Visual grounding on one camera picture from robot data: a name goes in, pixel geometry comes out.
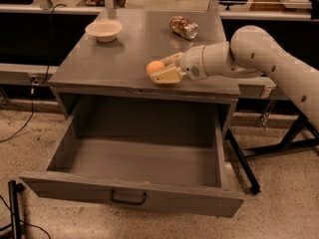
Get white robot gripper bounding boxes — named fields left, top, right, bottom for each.
left=150, top=46, right=207, bottom=84

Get orange round can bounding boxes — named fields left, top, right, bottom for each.
left=147, top=61, right=165, bottom=75

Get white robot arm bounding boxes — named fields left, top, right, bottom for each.
left=147, top=26, right=319, bottom=129

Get brown silver can lying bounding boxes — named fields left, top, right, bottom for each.
left=169, top=16, right=198, bottom=40

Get grey cabinet counter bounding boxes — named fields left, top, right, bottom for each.
left=49, top=9, right=239, bottom=130

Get grey open top drawer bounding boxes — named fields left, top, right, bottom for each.
left=21, top=96, right=244, bottom=217

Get beige bowl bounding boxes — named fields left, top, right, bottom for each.
left=86, top=19, right=123, bottom=43

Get black stand bottom left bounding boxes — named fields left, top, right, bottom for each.
left=0, top=180, right=22, bottom=239

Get black cable on left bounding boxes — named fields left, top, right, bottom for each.
left=0, top=3, right=68, bottom=144

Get black metal frame legs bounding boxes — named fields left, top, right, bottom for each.
left=225, top=114, right=319, bottom=194

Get black drawer handle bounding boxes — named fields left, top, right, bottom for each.
left=110, top=189, right=147, bottom=206

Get grey side rail bench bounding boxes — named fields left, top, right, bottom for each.
left=0, top=63, right=58, bottom=86

